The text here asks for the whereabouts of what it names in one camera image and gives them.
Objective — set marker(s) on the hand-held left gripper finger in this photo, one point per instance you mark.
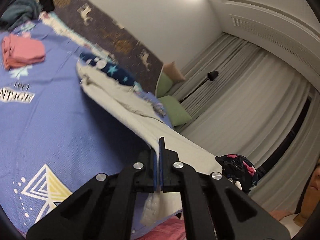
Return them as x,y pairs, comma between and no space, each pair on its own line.
156,171
161,170

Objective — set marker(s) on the beige long sleeve shirt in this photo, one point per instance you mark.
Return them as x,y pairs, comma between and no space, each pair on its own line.
175,142

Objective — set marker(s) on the person's pink clothing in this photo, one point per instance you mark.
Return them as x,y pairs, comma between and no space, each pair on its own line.
170,230

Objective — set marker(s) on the green pillow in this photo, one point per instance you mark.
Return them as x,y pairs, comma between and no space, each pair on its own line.
177,111
163,83

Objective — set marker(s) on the floral folded cloth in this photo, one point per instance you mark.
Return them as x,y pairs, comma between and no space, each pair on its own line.
157,107

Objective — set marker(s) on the white pleated curtain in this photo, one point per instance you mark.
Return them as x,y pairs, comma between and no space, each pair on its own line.
250,105

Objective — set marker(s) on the person's head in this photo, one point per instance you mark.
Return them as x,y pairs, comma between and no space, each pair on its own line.
312,187

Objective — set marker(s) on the black floor lamp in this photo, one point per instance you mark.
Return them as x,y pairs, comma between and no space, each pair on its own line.
212,75

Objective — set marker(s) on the tan pillow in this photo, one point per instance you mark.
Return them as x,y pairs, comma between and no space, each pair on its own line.
172,71

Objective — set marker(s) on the blue printed bed sheet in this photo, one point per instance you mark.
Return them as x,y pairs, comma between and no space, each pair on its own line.
62,130

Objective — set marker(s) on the navy star print blanket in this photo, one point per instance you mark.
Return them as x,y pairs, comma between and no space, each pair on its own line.
117,73

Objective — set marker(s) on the purple deer print quilt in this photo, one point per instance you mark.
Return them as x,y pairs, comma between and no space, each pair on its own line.
120,42

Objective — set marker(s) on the ceiling air vent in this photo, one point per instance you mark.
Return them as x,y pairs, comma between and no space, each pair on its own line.
270,33

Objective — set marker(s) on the pink folded garment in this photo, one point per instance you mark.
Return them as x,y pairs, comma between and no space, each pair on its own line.
22,51

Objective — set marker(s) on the teal fleece blanket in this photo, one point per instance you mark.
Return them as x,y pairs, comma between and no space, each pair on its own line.
20,7

